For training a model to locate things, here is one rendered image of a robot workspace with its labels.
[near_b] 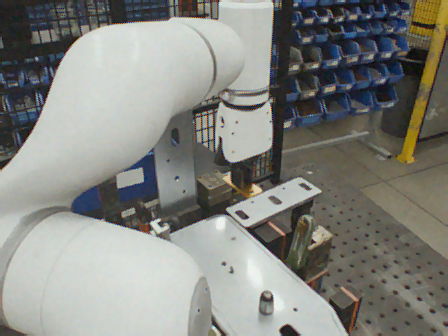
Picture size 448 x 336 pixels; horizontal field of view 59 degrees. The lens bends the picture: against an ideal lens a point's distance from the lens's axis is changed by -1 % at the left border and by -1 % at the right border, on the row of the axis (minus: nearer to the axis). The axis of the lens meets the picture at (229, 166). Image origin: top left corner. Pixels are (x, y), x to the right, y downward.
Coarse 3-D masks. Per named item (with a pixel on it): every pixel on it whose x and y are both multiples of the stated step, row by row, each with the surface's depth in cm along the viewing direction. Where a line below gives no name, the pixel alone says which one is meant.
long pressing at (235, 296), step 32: (192, 224) 107; (224, 224) 106; (192, 256) 96; (224, 256) 96; (256, 256) 96; (224, 288) 88; (256, 288) 88; (288, 288) 88; (224, 320) 80; (256, 320) 81; (288, 320) 80; (320, 320) 80
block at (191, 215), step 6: (186, 210) 111; (192, 210) 112; (198, 210) 113; (168, 216) 109; (180, 216) 110; (186, 216) 111; (192, 216) 112; (198, 216) 114; (162, 222) 107; (168, 222) 108; (180, 222) 111; (186, 222) 112; (192, 222) 114
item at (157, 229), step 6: (174, 216) 74; (156, 222) 74; (174, 222) 74; (156, 228) 72; (162, 228) 72; (168, 228) 73; (174, 228) 75; (180, 228) 75; (150, 234) 72; (156, 234) 72; (162, 234) 72; (168, 234) 73; (168, 240) 73
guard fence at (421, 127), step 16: (432, 48) 283; (432, 64) 286; (432, 80) 294; (432, 96) 308; (416, 112) 308; (432, 112) 317; (416, 128) 314; (432, 128) 328; (400, 160) 330; (416, 160) 330
